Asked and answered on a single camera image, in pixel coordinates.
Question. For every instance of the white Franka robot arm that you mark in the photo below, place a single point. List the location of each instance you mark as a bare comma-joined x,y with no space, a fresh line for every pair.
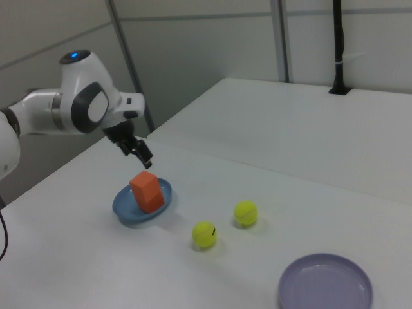
80,74

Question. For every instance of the black camera pole with clamp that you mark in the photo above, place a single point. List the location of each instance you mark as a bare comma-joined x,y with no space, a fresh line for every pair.
338,38

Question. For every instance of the yellow tennis ball black print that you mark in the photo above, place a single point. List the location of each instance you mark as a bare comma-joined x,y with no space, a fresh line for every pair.
203,235

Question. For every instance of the grey partition post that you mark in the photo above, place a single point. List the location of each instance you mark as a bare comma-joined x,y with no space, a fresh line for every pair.
279,38
128,58

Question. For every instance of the blue plate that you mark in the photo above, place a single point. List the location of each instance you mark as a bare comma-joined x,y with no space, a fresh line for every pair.
127,206

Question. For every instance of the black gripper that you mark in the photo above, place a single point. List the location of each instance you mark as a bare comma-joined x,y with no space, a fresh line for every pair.
120,132

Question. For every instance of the purple plate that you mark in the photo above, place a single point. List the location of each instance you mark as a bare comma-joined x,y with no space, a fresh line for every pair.
325,284

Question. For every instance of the plain yellow tennis ball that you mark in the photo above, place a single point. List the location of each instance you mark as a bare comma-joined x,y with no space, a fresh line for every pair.
245,212

